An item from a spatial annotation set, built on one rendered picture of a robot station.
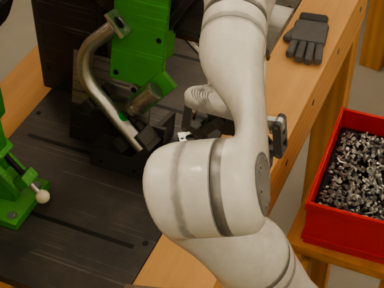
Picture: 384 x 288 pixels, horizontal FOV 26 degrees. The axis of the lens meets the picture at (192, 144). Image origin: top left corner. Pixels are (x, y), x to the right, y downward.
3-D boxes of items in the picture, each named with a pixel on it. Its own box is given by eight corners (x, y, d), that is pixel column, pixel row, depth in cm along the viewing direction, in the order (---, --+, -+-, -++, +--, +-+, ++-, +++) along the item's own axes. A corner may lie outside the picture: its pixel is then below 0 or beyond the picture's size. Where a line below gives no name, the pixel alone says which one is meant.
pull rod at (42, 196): (53, 198, 163) (50, 178, 159) (46, 208, 161) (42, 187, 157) (28, 190, 164) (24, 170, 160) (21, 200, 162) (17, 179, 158)
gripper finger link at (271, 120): (248, 116, 109) (247, 130, 111) (282, 126, 108) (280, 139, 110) (254, 106, 111) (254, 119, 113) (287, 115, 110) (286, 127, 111)
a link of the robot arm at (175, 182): (130, 220, 73) (210, 300, 95) (234, 214, 70) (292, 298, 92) (138, 127, 77) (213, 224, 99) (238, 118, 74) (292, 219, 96)
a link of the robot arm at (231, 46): (270, -16, 86) (192, -5, 88) (251, 196, 69) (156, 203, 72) (287, 47, 93) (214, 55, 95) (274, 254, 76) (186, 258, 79)
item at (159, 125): (178, 150, 182) (182, 112, 178) (160, 168, 175) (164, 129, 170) (89, 124, 188) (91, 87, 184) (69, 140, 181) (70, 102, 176)
